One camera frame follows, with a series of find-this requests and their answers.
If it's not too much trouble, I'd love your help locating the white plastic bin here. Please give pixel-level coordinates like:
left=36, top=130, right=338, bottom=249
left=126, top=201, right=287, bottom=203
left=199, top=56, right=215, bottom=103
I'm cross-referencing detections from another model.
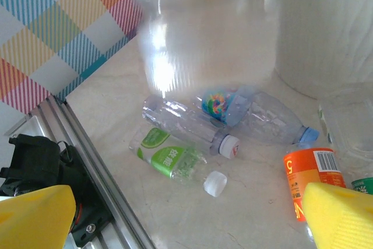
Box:
left=273, top=0, right=373, bottom=101

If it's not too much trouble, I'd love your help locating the clear bottle lime green label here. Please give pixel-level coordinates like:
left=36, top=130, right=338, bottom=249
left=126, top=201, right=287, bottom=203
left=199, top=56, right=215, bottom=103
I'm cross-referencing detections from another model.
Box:
left=129, top=127, right=228, bottom=198

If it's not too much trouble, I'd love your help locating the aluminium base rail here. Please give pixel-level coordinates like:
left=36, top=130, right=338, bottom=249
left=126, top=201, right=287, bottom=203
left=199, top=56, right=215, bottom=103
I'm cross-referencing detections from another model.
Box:
left=4, top=94, right=157, bottom=249

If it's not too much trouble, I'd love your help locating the clear bottle white cap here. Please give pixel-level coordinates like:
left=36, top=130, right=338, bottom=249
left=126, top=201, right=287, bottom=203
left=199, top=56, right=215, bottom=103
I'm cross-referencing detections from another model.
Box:
left=142, top=94, right=241, bottom=160

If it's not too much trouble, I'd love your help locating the clear plastic bottle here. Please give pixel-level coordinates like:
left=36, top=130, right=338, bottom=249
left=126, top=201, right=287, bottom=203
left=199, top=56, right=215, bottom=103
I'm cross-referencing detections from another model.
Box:
left=317, top=82, right=373, bottom=174

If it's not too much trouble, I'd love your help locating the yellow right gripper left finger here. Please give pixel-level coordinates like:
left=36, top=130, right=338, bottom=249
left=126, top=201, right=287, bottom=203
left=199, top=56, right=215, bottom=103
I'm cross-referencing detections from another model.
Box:
left=0, top=184, right=77, bottom=249

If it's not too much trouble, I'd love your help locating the clear bottle colourful blue label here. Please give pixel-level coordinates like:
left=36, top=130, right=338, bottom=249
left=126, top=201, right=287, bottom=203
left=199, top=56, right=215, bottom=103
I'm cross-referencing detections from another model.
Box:
left=191, top=85, right=321, bottom=146

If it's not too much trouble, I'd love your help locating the clear bottle orange label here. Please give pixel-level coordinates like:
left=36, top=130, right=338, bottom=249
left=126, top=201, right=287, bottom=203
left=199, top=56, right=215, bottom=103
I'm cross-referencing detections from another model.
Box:
left=283, top=147, right=347, bottom=226

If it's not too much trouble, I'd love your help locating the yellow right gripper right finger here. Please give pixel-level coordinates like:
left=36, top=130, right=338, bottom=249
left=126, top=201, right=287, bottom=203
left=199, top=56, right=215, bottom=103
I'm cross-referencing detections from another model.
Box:
left=301, top=181, right=373, bottom=249

